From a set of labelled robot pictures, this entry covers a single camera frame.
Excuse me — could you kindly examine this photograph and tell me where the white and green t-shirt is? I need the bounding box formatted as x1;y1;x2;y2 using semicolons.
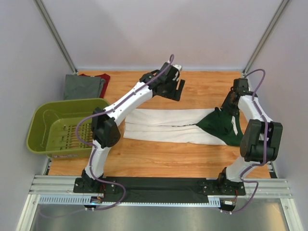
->
124;107;243;147

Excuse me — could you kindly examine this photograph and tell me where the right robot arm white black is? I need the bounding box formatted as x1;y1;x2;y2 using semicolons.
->
217;78;283;194

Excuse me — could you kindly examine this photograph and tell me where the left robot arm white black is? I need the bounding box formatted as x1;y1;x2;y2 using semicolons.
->
80;62;185;193

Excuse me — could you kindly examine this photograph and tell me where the folded red t-shirt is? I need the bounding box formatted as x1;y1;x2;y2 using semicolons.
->
81;74;111;98

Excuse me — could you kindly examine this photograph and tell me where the folded grey t-shirt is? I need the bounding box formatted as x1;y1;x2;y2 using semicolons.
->
64;75;101;100

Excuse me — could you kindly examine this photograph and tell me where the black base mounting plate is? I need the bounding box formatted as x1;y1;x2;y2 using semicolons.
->
73;177;245;203

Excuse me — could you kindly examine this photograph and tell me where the green plastic basket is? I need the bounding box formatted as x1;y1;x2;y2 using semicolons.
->
26;98;109;160

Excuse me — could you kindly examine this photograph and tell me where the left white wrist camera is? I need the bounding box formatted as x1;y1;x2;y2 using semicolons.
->
173;64;182;72

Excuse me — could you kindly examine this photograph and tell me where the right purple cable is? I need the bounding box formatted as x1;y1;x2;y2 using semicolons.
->
239;69;269;183

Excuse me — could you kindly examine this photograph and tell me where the purple cable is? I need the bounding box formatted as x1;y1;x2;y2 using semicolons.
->
239;69;269;183
76;54;175;188

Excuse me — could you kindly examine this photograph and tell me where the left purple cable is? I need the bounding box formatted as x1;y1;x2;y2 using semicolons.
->
76;54;175;188

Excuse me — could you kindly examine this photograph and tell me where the right aluminium frame post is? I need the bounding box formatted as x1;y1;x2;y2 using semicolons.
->
242;0;292;75

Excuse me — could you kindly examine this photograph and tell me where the aluminium frame post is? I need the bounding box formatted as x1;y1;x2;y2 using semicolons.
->
33;0;77;74
242;0;292;75

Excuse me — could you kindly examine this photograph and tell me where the left aluminium frame post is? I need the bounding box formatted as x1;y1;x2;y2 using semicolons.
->
33;0;77;74

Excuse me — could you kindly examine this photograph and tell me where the slotted grey cable duct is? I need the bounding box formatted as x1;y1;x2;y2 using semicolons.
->
38;195;220;208

